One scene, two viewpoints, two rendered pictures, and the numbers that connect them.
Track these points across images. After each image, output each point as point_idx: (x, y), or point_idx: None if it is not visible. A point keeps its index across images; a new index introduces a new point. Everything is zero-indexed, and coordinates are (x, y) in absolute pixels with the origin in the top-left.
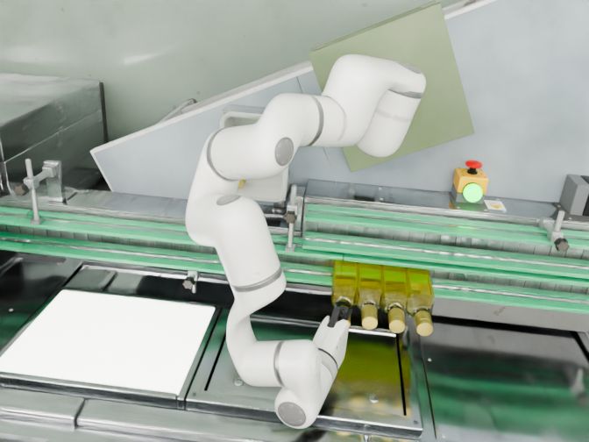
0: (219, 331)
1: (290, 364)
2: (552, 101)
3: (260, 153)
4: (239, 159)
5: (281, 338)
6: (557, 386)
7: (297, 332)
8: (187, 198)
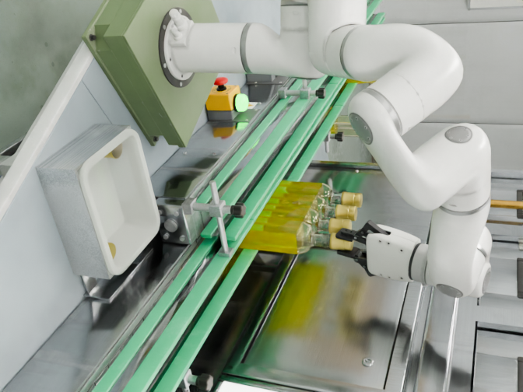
0: (278, 376)
1: (486, 239)
2: (220, 0)
3: (461, 72)
4: (443, 93)
5: (296, 324)
6: (364, 187)
7: (288, 311)
8: (43, 341)
